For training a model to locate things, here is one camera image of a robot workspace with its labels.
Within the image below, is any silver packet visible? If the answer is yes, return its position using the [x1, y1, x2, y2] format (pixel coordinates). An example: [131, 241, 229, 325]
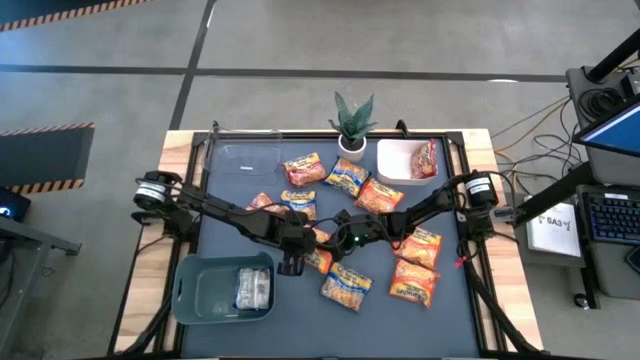
[233, 266, 272, 311]

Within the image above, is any black backlit keyboard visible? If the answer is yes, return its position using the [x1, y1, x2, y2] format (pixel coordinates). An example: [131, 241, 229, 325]
[582, 192, 640, 246]

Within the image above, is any black aluminium table frame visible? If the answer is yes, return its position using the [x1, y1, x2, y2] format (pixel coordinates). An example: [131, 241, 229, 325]
[107, 118, 544, 360]

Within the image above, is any snake plant in white pot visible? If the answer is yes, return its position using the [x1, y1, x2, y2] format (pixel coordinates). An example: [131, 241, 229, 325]
[328, 91, 378, 164]

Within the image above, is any teal plastic bin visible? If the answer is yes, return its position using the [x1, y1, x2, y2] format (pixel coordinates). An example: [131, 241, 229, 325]
[170, 251, 277, 326]

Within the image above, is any black device with blue light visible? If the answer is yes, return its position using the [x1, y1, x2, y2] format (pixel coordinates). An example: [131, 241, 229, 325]
[0, 187, 32, 224]

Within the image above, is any white paper sign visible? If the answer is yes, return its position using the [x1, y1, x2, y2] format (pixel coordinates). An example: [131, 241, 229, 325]
[525, 201, 584, 259]

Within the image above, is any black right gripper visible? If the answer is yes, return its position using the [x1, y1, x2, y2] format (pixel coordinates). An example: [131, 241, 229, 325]
[315, 208, 389, 257]

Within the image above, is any grey metal desk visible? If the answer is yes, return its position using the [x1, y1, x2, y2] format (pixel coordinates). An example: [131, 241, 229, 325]
[0, 214, 83, 359]

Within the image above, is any black hazard striped floor mat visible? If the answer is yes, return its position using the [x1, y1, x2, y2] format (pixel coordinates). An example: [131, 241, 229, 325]
[0, 122, 96, 196]
[0, 0, 151, 32]

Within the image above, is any black diagonal pole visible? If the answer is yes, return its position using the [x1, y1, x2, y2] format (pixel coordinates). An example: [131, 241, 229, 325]
[585, 39, 640, 84]
[513, 160, 597, 229]

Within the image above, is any monitor with blue screen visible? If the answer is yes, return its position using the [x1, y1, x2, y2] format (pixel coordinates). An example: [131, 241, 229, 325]
[572, 97, 640, 159]

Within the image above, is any grey equipment cart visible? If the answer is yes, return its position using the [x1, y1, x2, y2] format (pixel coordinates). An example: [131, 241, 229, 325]
[564, 64, 640, 301]

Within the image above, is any white plastic bin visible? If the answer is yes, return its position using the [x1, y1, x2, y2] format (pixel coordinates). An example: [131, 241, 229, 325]
[375, 138, 442, 186]

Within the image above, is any grey-blue table mat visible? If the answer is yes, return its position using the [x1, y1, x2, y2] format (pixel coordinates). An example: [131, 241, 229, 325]
[192, 135, 481, 359]

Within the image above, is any clear plastic bin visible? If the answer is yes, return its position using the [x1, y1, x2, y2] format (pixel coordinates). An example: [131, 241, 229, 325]
[208, 130, 284, 177]

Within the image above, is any red roast beef ramen pack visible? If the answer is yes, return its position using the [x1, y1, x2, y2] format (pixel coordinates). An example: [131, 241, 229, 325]
[409, 138, 439, 180]
[282, 152, 328, 188]

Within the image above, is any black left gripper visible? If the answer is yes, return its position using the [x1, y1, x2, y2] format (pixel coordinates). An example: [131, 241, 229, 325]
[272, 219, 321, 277]

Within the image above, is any coiled black cable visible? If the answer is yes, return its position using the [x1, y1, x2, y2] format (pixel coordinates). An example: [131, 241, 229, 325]
[577, 87, 626, 121]

